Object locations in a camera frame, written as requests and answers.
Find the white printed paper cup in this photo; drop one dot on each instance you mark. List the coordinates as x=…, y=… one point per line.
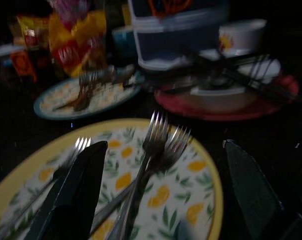
x=243, y=35

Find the red yellow snack packet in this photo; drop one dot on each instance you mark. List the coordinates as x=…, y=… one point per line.
x=28, y=27

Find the pink clear plastic bag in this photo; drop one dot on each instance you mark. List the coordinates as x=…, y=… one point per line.
x=66, y=12

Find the pink plate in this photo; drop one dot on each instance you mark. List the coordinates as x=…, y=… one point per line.
x=190, y=110

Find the ochre cardboard box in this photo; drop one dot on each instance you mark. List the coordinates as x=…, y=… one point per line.
x=127, y=15

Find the white tiered storage organizer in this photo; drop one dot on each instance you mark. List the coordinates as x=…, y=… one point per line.
x=165, y=45

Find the orange black tape measure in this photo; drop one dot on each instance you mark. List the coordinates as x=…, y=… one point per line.
x=170, y=6

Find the white bowl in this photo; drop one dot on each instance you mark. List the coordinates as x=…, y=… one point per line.
x=265, y=67

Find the steel fork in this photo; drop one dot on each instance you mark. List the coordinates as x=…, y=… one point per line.
x=153, y=145
x=79, y=143
x=84, y=100
x=170, y=155

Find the blue rimmed lemon plate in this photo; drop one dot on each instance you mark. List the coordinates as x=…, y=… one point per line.
x=103, y=100

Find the orange black handheld device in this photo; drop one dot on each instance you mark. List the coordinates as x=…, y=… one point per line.
x=21, y=62

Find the yellow red Kari snack bag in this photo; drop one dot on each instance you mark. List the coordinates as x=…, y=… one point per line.
x=66, y=55

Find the blue bowl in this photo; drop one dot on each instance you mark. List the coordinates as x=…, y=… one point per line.
x=122, y=42

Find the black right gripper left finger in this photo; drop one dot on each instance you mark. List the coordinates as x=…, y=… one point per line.
x=78, y=195

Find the yellow rimmed lemon plate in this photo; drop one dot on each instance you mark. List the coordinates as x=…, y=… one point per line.
x=178, y=180

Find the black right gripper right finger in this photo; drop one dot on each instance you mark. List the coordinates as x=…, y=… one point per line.
x=253, y=200

